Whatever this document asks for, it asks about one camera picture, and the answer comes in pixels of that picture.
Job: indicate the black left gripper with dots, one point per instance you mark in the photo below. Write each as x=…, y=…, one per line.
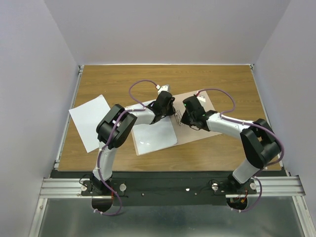
x=172, y=111

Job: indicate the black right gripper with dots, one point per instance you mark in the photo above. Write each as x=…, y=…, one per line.
x=185, y=120

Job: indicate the metal folder clip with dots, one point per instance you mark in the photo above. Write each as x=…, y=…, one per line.
x=178, y=117

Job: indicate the beige file folder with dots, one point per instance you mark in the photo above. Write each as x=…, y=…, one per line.
x=184, y=133

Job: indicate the white paper sheet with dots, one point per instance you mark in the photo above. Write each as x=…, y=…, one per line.
x=151, y=138
x=86, y=117

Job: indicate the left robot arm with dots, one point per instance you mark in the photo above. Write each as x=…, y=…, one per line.
x=114, y=129

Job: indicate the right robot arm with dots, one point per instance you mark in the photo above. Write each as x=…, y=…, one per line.
x=259, y=142

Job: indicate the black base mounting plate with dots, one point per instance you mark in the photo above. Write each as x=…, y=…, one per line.
x=167, y=188

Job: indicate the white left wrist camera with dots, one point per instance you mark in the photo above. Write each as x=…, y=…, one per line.
x=164, y=88

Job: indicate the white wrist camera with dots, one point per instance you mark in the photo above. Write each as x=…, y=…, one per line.
x=164, y=88
x=201, y=98

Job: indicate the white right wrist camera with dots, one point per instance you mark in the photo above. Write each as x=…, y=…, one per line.
x=201, y=98

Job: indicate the right aluminium frame rail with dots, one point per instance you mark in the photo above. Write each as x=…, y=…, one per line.
x=273, y=187

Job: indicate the aluminium frame rail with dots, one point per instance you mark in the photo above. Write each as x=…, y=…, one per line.
x=273, y=187
x=63, y=188

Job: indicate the left aluminium frame rail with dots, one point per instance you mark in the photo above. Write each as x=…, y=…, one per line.
x=63, y=188

